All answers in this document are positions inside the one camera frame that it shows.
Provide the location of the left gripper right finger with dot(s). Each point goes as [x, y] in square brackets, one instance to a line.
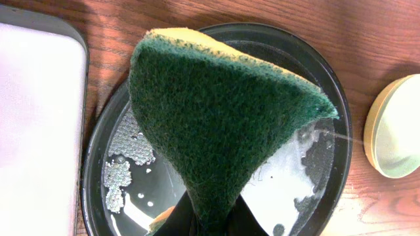
[241, 221]

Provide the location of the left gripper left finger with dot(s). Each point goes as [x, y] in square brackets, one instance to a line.
[182, 220]

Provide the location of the green yellow sponge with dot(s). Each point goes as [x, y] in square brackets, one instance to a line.
[216, 114]

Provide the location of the yellow plate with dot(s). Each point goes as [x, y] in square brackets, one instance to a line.
[372, 121]

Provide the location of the light green plate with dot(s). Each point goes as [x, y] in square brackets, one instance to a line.
[397, 138]

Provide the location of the round black tray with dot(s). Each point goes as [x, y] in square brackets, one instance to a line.
[126, 184]

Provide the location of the rectangular black tray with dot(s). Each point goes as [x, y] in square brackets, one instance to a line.
[44, 69]

